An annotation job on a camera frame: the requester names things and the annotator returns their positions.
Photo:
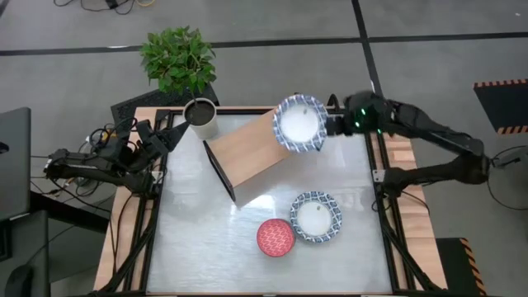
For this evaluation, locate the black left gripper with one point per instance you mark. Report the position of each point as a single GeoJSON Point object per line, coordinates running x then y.
{"type": "Point", "coordinates": [149, 142]}

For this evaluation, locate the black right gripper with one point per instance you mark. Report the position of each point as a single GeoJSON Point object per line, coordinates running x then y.
{"type": "Point", "coordinates": [365, 112]}

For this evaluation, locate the blue patterned white plate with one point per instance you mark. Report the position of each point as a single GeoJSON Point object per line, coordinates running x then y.
{"type": "Point", "coordinates": [315, 217]}
{"type": "Point", "coordinates": [299, 123]}

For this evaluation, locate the red zigzag patterned bowl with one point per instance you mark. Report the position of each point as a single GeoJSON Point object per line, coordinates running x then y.
{"type": "Point", "coordinates": [275, 238]}

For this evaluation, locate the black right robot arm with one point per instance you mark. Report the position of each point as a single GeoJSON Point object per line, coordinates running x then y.
{"type": "Point", "coordinates": [445, 139]}

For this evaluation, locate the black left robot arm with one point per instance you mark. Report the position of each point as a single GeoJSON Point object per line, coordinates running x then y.
{"type": "Point", "coordinates": [82, 166]}

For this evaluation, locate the black floor mat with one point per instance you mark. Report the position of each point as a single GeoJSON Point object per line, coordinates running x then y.
{"type": "Point", "coordinates": [136, 105]}

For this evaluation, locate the white plant pot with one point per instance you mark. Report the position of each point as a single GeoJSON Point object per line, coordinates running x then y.
{"type": "Point", "coordinates": [201, 117]}

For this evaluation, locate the green leafy plant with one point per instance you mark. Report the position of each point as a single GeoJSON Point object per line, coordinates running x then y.
{"type": "Point", "coordinates": [178, 59]}

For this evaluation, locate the dark grey monitor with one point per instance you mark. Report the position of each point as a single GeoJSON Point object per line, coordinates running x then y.
{"type": "Point", "coordinates": [14, 165]}

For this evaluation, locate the black mat with hazard stripes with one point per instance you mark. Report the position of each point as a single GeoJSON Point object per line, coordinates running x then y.
{"type": "Point", "coordinates": [460, 268]}
{"type": "Point", "coordinates": [504, 105]}

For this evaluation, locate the black computer mouse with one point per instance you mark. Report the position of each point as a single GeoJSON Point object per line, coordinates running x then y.
{"type": "Point", "coordinates": [18, 282]}

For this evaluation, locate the silver metal bracket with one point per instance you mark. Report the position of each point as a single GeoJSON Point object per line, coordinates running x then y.
{"type": "Point", "coordinates": [378, 175]}

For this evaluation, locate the wooden shelf with black frame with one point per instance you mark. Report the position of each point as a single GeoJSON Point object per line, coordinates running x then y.
{"type": "Point", "coordinates": [247, 152]}

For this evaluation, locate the black aluminium table frame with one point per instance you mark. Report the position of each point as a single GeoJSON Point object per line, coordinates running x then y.
{"type": "Point", "coordinates": [383, 231]}

